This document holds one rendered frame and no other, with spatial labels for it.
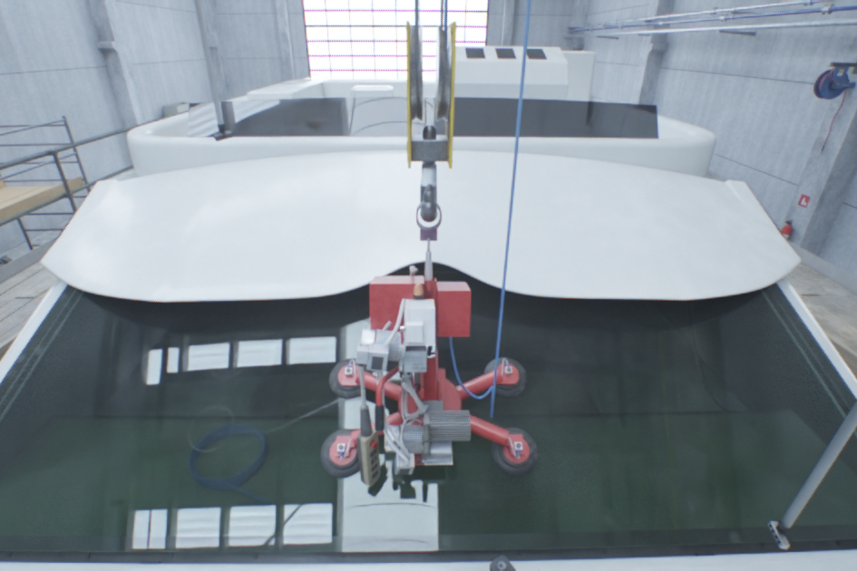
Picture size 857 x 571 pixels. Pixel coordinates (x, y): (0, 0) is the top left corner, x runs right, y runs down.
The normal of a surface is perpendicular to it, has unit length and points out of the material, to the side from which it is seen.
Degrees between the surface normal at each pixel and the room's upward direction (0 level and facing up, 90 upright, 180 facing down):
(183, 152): 90
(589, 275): 20
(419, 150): 90
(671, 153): 90
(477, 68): 61
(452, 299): 73
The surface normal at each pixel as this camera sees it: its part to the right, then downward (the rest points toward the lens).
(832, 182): 0.02, 0.47
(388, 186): -0.02, -0.65
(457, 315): 0.02, 0.19
